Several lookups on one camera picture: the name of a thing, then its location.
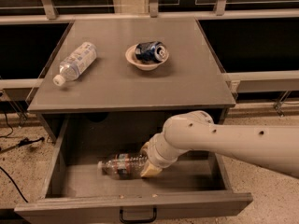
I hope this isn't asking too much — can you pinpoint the crushed blue soda can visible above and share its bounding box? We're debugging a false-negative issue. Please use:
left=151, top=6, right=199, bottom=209
left=135, top=41, right=167, bottom=63

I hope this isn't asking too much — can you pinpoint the black drawer handle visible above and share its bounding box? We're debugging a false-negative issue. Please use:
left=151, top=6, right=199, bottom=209
left=119, top=207, right=157, bottom=224

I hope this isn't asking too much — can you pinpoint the black cable on floor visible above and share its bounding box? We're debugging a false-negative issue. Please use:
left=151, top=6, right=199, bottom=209
left=0, top=166, right=30, bottom=203

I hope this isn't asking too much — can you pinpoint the white bowl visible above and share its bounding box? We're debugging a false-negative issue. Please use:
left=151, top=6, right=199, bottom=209
left=125, top=45, right=169, bottom=71

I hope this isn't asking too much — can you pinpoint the open grey top drawer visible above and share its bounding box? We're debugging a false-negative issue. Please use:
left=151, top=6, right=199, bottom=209
left=15, top=111, right=252, bottom=224

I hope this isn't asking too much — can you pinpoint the water bottle white label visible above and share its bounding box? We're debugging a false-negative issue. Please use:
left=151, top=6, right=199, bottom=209
left=53, top=42, right=97, bottom=86

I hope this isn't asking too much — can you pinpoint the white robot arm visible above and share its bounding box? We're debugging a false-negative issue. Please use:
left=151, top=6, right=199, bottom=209
left=141, top=111, right=299, bottom=178

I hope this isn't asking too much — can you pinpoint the metal window railing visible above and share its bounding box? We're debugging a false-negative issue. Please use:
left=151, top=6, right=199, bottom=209
left=0, top=0, right=299, bottom=24

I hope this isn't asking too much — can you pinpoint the black cable with plug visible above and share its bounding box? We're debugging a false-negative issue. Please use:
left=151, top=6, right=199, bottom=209
left=0, top=136, right=46, bottom=154

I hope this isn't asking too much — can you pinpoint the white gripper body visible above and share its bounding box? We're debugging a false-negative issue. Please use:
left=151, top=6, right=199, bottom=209
left=145, top=133, right=186, bottom=169

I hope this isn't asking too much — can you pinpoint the grey cabinet with top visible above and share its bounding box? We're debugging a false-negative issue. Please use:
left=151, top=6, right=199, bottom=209
left=27, top=17, right=236, bottom=144

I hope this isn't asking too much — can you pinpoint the clear bottle red label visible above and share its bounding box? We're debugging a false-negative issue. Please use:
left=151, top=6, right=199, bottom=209
left=98, top=153, right=148, bottom=180

